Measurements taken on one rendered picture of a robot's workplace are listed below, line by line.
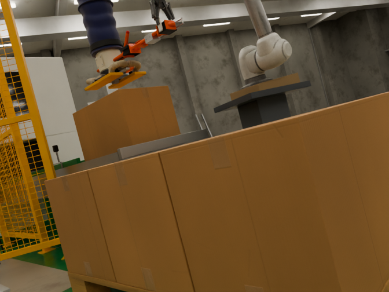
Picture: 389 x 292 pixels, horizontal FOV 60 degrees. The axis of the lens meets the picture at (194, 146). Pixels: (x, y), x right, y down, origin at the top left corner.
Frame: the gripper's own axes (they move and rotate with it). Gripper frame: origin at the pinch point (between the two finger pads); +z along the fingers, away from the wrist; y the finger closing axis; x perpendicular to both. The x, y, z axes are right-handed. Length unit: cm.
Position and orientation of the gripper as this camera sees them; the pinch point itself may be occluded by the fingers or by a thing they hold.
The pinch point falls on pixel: (165, 26)
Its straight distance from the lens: 202.0
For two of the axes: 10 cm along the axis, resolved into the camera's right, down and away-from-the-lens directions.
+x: 6.9, -1.7, -7.1
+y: -6.8, 1.8, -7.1
